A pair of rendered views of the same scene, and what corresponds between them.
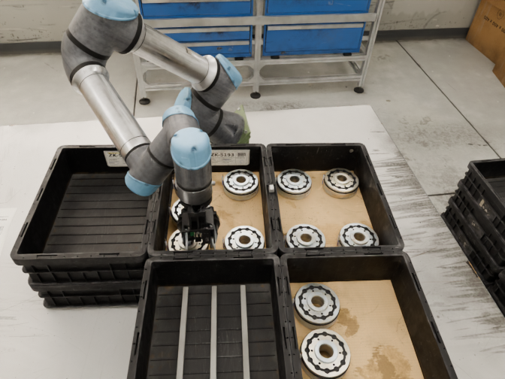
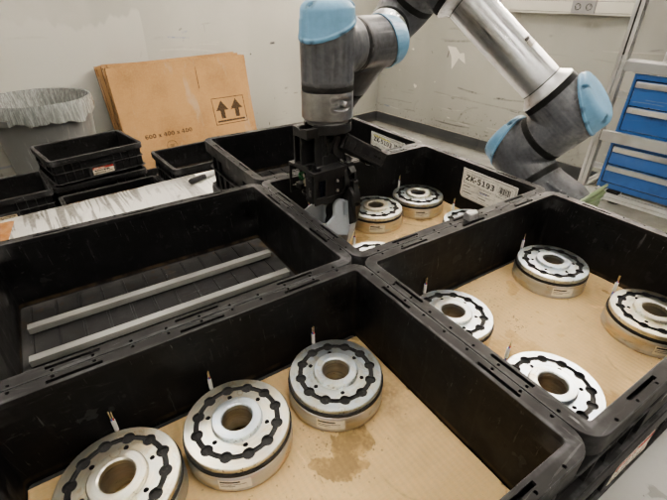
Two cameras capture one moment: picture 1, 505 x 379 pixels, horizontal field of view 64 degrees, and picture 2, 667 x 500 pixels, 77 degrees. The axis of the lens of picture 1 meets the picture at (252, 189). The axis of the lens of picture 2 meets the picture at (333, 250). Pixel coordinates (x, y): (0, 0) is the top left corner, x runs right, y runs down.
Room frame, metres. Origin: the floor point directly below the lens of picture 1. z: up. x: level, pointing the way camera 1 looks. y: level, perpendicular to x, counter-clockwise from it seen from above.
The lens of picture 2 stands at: (0.32, -0.44, 1.22)
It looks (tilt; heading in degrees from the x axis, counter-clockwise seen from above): 32 degrees down; 62
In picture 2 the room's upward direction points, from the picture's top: straight up
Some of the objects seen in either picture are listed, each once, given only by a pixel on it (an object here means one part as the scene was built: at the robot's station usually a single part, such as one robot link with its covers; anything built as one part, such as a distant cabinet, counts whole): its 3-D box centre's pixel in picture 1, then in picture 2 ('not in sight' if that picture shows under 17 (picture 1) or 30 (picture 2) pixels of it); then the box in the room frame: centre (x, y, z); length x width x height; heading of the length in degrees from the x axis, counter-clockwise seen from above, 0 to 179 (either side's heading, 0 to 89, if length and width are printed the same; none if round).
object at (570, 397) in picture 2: (359, 237); (552, 384); (0.66, -0.28, 0.86); 0.05 x 0.05 x 0.01
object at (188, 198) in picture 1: (196, 187); (329, 106); (0.61, 0.12, 1.07); 0.08 x 0.08 x 0.05
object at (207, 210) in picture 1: (197, 215); (324, 160); (0.60, 0.12, 0.99); 0.09 x 0.08 x 0.12; 10
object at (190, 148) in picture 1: (192, 158); (329, 46); (0.61, 0.12, 1.15); 0.09 x 0.08 x 0.11; 20
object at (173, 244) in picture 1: (188, 243); not in sight; (0.62, 0.16, 0.86); 0.10 x 0.10 x 0.01
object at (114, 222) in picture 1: (102, 210); (313, 168); (0.71, 0.40, 0.87); 0.40 x 0.30 x 0.11; 5
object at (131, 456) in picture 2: not in sight; (117, 477); (0.25, -0.18, 0.86); 0.05 x 0.05 x 0.01
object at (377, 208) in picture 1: (324, 205); (550, 308); (0.76, -0.20, 0.87); 0.40 x 0.30 x 0.11; 5
